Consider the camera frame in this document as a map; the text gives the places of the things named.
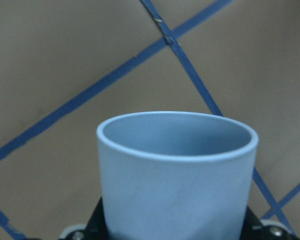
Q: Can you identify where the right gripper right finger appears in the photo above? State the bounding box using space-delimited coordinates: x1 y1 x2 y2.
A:
239 207 297 240

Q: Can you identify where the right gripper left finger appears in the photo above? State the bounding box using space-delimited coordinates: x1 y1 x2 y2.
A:
58 198 110 240

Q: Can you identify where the light blue plastic cup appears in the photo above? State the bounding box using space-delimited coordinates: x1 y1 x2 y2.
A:
96 111 259 240

